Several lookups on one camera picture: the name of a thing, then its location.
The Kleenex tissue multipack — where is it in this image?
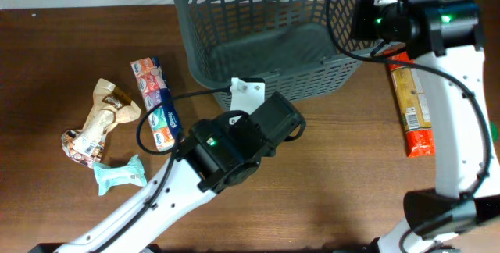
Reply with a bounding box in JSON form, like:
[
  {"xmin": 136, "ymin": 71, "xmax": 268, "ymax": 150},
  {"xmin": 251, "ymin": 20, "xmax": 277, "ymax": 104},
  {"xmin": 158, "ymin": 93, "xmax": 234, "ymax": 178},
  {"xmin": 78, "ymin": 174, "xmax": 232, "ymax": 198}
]
[{"xmin": 130, "ymin": 55, "xmax": 184, "ymax": 153}]

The orange spaghetti package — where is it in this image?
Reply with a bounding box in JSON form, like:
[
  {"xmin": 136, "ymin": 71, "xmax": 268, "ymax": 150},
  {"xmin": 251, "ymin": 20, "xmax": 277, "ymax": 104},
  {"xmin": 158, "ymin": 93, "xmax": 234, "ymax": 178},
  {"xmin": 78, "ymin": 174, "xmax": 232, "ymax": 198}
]
[{"xmin": 387, "ymin": 63, "xmax": 435, "ymax": 158}]

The green lid jar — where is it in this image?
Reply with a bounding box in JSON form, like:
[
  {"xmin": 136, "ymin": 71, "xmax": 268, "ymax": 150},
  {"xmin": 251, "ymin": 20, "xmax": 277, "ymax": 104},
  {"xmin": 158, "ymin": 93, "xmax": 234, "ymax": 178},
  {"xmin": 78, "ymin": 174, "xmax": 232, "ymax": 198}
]
[{"xmin": 490, "ymin": 121, "xmax": 499, "ymax": 142}]

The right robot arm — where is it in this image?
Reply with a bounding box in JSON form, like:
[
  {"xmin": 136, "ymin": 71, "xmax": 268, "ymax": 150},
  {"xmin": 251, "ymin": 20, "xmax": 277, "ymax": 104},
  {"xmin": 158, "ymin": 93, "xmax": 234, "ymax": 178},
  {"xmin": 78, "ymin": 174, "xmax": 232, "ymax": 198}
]
[{"xmin": 352, "ymin": 0, "xmax": 499, "ymax": 252}]

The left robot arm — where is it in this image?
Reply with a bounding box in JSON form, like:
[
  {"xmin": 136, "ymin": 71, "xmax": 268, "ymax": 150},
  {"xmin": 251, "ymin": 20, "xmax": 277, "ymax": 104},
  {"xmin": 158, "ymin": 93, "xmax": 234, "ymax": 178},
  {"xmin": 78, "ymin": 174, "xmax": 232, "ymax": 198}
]
[{"xmin": 32, "ymin": 77, "xmax": 306, "ymax": 253}]

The teal wrapped tissue pack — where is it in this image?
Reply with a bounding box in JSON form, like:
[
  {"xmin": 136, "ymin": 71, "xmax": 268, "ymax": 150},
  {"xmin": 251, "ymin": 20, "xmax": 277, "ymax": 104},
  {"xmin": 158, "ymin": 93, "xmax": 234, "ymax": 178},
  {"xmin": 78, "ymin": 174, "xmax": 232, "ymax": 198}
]
[{"xmin": 93, "ymin": 155, "xmax": 148, "ymax": 196}]

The grey plastic basket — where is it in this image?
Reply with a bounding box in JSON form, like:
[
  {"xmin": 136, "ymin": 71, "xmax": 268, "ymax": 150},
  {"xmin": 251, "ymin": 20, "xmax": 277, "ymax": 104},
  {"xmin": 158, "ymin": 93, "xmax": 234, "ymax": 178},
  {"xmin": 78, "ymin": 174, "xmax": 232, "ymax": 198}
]
[{"xmin": 174, "ymin": 0, "xmax": 374, "ymax": 109}]

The beige crumpled snack bag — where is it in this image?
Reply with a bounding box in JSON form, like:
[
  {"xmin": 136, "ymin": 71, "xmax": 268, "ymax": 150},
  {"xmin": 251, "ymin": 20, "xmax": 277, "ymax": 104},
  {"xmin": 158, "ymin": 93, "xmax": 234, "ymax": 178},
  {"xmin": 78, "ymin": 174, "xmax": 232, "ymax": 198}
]
[{"xmin": 61, "ymin": 78, "xmax": 141, "ymax": 169}]

